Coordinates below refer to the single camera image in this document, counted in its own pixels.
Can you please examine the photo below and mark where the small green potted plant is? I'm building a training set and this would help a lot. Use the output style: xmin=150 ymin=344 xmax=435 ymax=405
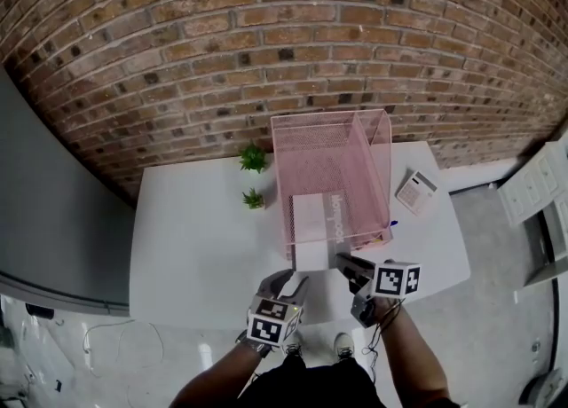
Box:
xmin=241 ymin=187 xmax=267 ymax=211

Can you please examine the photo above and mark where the large green potted plant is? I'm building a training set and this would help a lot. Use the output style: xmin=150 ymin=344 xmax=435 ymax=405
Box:
xmin=238 ymin=140 xmax=269 ymax=175

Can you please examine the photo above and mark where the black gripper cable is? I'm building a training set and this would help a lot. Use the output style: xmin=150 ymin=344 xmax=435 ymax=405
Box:
xmin=361 ymin=298 xmax=406 ymax=384

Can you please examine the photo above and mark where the person's right white shoe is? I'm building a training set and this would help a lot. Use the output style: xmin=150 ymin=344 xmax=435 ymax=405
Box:
xmin=333 ymin=332 xmax=357 ymax=361

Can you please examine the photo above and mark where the black wristband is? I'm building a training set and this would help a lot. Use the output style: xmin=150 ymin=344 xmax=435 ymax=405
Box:
xmin=234 ymin=329 xmax=272 ymax=359

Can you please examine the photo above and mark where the pink mesh desk organizer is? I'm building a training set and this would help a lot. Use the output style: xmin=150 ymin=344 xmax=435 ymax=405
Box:
xmin=270 ymin=108 xmax=396 ymax=262

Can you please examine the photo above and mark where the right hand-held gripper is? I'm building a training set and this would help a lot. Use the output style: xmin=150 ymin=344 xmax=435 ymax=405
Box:
xmin=335 ymin=253 xmax=422 ymax=330

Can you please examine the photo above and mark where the person's black clothing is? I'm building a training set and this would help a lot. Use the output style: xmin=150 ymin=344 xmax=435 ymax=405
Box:
xmin=237 ymin=354 xmax=388 ymax=408

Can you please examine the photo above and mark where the white and grey notebook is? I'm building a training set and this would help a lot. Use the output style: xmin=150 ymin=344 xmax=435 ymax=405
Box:
xmin=289 ymin=192 xmax=352 ymax=273

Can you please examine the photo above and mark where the person's right forearm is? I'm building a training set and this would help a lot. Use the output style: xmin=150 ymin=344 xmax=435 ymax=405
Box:
xmin=376 ymin=295 xmax=454 ymax=408

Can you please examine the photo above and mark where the white floor cable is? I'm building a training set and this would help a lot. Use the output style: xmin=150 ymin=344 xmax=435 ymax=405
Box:
xmin=81 ymin=317 xmax=166 ymax=380

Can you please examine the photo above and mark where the person's left forearm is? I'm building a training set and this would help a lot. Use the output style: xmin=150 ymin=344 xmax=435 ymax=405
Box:
xmin=168 ymin=340 xmax=263 ymax=408

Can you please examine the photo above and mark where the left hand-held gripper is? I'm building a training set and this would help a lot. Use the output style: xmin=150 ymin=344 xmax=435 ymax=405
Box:
xmin=246 ymin=269 xmax=310 ymax=349

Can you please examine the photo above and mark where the white calculator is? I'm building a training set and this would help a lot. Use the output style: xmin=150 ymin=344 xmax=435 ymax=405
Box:
xmin=395 ymin=169 xmax=439 ymax=217

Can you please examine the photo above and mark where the white drawer cabinet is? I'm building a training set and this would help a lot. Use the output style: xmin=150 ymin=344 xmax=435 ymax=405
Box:
xmin=496 ymin=133 xmax=568 ymax=228

